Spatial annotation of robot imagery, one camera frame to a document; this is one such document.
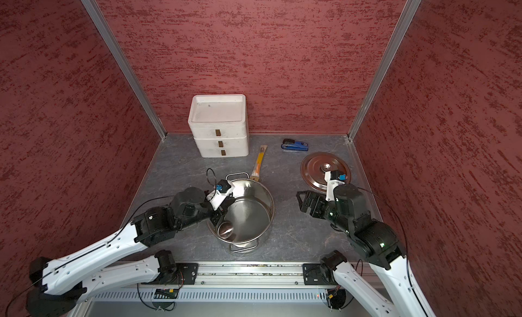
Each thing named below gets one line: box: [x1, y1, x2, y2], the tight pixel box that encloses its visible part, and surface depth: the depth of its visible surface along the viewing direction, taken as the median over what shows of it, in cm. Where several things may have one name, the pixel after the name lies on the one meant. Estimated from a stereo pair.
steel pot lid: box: [300, 151, 352, 192], surface depth 108 cm
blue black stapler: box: [280, 138, 309, 152], surface depth 116 cm
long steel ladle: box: [217, 221, 234, 240], surface depth 80 cm
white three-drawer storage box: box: [187, 93, 250, 158], surface depth 100 cm
